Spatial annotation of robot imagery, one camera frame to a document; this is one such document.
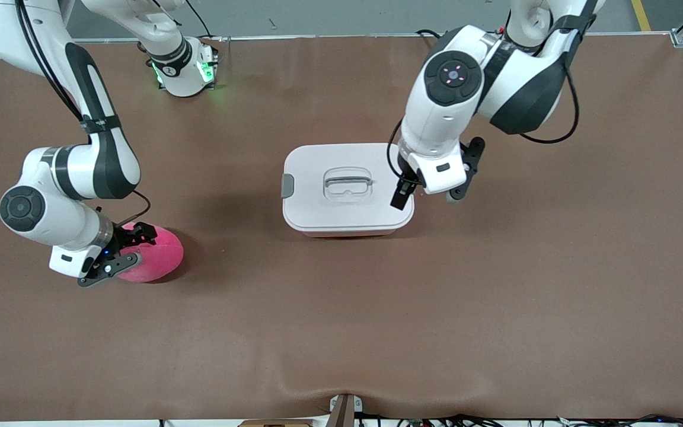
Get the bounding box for pink plush toy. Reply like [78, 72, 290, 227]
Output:
[117, 222, 185, 283]

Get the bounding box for white box lid grey clips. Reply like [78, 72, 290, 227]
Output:
[281, 143, 416, 233]

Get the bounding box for pink plastic storage box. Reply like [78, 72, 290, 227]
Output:
[303, 228, 398, 238]

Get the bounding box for brown wooden board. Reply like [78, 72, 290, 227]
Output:
[238, 419, 314, 427]

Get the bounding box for black right arm base cable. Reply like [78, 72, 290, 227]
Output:
[184, 0, 212, 39]

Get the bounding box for metal clamp bracket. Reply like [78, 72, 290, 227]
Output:
[328, 393, 364, 427]

